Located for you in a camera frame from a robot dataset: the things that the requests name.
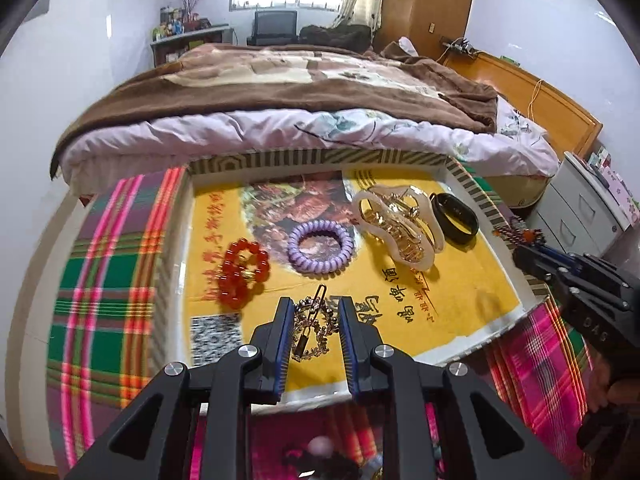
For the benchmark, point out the black wristband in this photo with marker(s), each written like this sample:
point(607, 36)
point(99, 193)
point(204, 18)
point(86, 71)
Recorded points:
point(457, 232)

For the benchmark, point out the pink floral box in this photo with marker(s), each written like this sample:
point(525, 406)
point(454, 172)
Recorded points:
point(620, 192)

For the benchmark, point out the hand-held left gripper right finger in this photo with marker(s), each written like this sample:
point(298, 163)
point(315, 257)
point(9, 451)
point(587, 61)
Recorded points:
point(346, 350)

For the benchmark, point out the black office chair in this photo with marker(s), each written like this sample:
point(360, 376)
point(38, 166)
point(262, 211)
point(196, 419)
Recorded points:
point(272, 25)

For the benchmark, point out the person's right hand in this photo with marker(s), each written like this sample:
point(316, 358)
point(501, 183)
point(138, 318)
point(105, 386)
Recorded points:
point(602, 390)

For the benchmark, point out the wooden wardrobe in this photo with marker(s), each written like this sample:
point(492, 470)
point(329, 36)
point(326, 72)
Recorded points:
point(430, 5)

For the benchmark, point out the wooden bed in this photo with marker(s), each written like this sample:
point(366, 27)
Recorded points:
point(550, 105)

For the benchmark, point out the wooden desk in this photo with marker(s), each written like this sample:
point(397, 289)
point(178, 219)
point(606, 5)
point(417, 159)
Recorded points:
point(185, 45)

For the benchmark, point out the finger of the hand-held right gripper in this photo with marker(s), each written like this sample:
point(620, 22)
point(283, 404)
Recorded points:
point(575, 287)
point(600, 272)

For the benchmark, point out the plaid tablecloth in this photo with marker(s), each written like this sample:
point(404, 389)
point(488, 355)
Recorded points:
point(100, 285)

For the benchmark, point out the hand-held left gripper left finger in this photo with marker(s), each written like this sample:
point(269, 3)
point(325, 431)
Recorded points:
point(286, 350)

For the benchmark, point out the power strip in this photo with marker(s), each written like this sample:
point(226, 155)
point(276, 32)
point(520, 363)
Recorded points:
point(460, 46)

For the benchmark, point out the yellow printed tray mat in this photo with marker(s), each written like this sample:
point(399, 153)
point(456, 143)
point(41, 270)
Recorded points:
point(450, 300)

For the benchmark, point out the group of bottles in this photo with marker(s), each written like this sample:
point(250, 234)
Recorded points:
point(172, 22)

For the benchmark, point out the grey drawer cabinet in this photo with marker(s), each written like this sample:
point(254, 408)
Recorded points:
point(575, 210)

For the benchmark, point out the white floral quilt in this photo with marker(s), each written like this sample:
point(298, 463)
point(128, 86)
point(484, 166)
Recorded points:
point(250, 130)

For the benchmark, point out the dark bag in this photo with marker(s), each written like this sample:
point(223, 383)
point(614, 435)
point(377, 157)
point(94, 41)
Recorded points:
point(335, 37)

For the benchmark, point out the bed with brown blanket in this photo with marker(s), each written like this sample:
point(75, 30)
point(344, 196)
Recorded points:
point(200, 90)

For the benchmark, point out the clear gold hair claw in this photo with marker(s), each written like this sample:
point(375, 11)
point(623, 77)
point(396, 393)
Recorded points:
point(385, 230)

